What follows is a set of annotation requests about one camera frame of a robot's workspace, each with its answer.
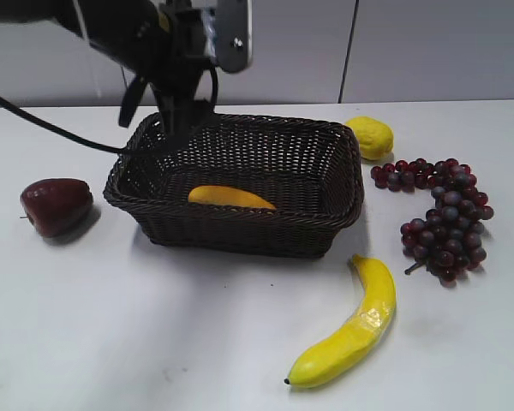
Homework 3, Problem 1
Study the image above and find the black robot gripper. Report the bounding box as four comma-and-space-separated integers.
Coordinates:
87, 1, 217, 148

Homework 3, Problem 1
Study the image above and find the yellow orange mango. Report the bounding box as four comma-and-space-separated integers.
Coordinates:
188, 185, 276, 210

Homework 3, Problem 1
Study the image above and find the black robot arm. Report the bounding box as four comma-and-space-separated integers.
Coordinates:
0, 1, 218, 152

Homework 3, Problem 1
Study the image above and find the dark brown wicker basket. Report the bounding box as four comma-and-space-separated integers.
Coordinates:
104, 114, 364, 259

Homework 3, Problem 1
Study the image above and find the dark red apple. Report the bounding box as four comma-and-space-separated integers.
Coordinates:
20, 178, 93, 238

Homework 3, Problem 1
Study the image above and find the yellow lemon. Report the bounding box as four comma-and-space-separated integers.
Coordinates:
345, 116, 394, 161

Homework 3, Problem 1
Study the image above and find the yellow banana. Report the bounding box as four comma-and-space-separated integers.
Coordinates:
284, 254, 397, 389

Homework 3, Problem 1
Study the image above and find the purple red grape bunch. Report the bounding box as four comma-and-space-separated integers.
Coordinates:
370, 158, 494, 283

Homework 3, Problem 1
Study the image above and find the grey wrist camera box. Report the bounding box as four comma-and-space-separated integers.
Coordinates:
200, 0, 253, 74

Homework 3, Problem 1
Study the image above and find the black cable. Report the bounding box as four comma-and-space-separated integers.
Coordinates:
0, 84, 138, 155

